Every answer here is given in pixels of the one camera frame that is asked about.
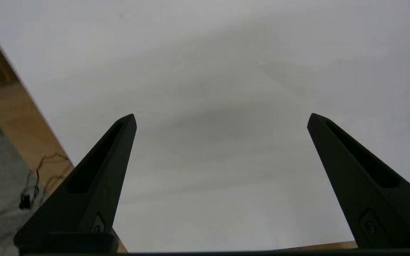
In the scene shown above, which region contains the thin dark tangled wire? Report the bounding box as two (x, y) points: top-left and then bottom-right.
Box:
(0, 152), (71, 246)

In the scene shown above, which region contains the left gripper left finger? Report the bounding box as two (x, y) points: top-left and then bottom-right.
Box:
(13, 114), (137, 254)

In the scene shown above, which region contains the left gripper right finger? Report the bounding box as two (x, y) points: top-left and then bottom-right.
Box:
(306, 113), (410, 249)

